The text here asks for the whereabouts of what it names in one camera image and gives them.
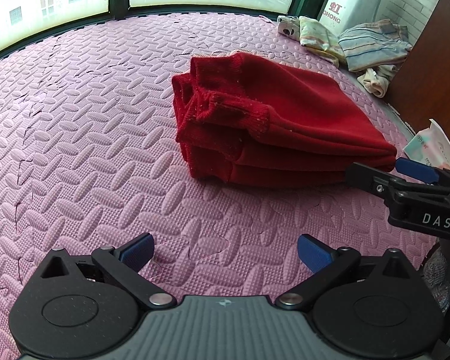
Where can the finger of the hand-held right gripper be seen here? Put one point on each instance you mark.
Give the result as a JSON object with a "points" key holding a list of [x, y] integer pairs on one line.
{"points": [[367, 176], [416, 170]]}

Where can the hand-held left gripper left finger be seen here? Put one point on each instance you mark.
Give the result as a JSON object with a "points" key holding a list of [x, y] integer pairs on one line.
{"points": [[137, 250]]}

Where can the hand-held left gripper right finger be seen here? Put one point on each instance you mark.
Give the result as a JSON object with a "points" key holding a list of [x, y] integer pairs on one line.
{"points": [[314, 252]]}

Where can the red knit sweater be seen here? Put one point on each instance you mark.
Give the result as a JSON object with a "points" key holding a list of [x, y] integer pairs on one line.
{"points": [[285, 120]]}

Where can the person's right hand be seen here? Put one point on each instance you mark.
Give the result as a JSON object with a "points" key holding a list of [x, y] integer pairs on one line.
{"points": [[438, 281]]}

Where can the white tissue packet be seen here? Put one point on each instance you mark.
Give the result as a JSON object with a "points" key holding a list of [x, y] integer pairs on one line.
{"points": [[431, 146]]}

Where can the crumpled white cloth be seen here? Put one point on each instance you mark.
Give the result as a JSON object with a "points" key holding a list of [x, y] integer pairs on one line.
{"points": [[377, 78]]}

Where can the brown wooden cabinet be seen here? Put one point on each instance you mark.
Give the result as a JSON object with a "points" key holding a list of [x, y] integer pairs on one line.
{"points": [[442, 63]]}

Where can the pink foam puzzle mat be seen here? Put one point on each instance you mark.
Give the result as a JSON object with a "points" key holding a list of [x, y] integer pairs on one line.
{"points": [[97, 138]]}

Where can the striped folded shirt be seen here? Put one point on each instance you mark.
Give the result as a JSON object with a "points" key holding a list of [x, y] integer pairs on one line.
{"points": [[375, 45]]}

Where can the pale yellow floral cloth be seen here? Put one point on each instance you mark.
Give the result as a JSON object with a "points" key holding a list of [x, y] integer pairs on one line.
{"points": [[318, 37]]}

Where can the small patterned cloth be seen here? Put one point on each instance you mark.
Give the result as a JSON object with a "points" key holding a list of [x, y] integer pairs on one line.
{"points": [[288, 26]]}

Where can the beige apartment building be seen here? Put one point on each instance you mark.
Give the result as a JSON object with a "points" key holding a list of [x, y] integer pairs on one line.
{"points": [[22, 7]]}

